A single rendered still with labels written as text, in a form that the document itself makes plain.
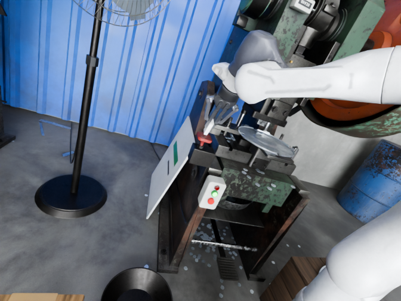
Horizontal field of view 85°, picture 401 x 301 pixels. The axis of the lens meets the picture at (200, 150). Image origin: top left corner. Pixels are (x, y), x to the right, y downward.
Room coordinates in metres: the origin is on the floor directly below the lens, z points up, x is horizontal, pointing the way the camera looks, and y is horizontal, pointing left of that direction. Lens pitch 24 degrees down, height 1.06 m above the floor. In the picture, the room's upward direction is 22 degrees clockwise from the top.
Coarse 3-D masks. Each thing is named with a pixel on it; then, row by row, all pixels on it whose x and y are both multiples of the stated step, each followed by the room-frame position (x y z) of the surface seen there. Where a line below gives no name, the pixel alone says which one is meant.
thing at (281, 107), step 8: (296, 56) 1.06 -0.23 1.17; (288, 64) 1.06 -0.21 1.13; (296, 64) 1.07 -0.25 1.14; (304, 64) 1.08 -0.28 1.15; (312, 64) 1.09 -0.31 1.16; (256, 104) 1.12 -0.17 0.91; (264, 104) 1.05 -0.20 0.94; (272, 104) 1.03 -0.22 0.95; (280, 104) 1.04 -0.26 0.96; (288, 104) 1.07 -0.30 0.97; (264, 112) 1.06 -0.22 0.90; (272, 112) 1.03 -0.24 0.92; (280, 112) 1.05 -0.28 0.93; (288, 112) 1.04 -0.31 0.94; (280, 120) 1.05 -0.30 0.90
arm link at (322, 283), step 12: (324, 276) 0.43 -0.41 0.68; (312, 288) 0.42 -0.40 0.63; (324, 288) 0.40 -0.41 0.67; (336, 288) 0.40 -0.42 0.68; (312, 300) 0.40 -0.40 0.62; (324, 300) 0.38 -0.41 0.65; (336, 300) 0.38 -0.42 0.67; (348, 300) 0.38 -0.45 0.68; (360, 300) 0.38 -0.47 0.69; (372, 300) 0.38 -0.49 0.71
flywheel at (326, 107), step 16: (384, 0) 1.37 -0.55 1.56; (400, 0) 1.28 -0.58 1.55; (384, 16) 1.31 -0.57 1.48; (400, 16) 1.25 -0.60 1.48; (384, 32) 1.23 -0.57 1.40; (400, 32) 1.18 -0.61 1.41; (320, 112) 1.29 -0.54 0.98; (336, 112) 1.19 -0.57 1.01; (352, 112) 1.11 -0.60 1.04; (368, 112) 1.04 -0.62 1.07; (384, 112) 1.00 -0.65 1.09
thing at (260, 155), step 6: (252, 144) 1.03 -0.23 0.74; (252, 150) 1.00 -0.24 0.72; (258, 150) 0.97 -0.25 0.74; (264, 150) 0.88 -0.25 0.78; (252, 156) 0.98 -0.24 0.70; (258, 156) 0.97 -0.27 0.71; (264, 156) 0.98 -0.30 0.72; (270, 156) 0.85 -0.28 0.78; (276, 156) 0.87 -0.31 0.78; (282, 156) 0.90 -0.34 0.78; (252, 162) 0.97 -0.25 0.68; (258, 162) 0.98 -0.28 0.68; (264, 162) 0.99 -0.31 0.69; (288, 162) 0.88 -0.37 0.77; (258, 168) 0.98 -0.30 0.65; (264, 168) 0.99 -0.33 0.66
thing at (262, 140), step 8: (240, 128) 1.07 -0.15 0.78; (248, 128) 1.13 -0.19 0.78; (248, 136) 0.99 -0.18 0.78; (256, 136) 1.02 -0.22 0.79; (264, 136) 1.08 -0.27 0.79; (272, 136) 1.16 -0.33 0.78; (256, 144) 0.90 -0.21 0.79; (264, 144) 0.97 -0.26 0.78; (272, 144) 1.00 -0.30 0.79; (280, 144) 1.08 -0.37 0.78; (272, 152) 0.89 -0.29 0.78; (280, 152) 0.94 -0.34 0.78; (288, 152) 0.99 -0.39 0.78
